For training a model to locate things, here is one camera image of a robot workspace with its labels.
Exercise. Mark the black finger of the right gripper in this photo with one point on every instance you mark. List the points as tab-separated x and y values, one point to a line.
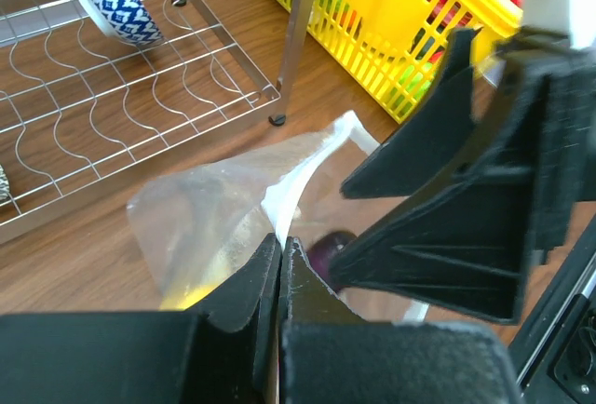
442	259

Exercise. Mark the clear zip top bag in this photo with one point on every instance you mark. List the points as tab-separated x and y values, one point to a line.
200	226

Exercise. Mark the metal dish rack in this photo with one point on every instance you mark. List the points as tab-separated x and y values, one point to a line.
84	115

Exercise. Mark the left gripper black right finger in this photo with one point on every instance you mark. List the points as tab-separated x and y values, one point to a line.
329	354

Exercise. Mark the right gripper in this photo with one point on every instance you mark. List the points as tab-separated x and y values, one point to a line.
541	115

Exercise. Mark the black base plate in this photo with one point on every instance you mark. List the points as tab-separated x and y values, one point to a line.
553	352

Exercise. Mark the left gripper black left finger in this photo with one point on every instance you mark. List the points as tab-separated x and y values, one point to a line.
220	350

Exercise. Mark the purple toy eggplant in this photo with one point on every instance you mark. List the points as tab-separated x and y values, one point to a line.
322	252

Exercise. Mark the blue patterned bowl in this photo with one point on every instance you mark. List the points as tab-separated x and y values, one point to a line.
126	20

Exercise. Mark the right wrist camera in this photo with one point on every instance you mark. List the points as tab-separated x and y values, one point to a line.
574	18

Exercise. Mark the yellow plastic basket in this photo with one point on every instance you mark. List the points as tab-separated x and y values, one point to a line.
393	47

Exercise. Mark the grey patterned bowl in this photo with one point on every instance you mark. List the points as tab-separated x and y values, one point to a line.
4	185

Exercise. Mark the yellow toy lemon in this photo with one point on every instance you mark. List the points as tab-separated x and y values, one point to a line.
185	299

